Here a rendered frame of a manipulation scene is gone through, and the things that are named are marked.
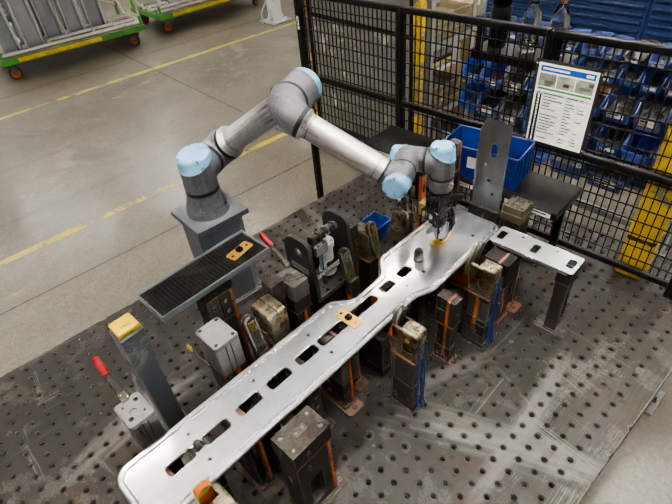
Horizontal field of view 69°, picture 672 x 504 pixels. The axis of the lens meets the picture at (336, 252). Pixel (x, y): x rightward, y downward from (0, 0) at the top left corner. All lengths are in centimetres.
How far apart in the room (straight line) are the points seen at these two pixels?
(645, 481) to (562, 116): 150
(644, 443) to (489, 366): 104
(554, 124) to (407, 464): 126
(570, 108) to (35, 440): 208
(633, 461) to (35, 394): 234
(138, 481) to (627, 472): 192
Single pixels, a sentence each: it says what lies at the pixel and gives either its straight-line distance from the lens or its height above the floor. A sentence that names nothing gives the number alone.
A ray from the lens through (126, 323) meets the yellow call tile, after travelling 141.
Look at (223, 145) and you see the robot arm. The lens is 175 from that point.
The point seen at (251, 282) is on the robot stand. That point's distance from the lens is 199.
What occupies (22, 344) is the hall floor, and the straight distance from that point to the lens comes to 340.
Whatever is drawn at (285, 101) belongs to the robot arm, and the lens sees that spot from 144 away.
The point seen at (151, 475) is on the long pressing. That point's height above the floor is 100.
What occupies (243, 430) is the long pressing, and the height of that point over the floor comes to 100.
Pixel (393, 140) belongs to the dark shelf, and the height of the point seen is 103.
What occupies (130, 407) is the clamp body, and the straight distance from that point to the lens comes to 136.
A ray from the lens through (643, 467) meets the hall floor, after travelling 256.
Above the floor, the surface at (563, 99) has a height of 133.
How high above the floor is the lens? 208
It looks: 40 degrees down
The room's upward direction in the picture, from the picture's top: 6 degrees counter-clockwise
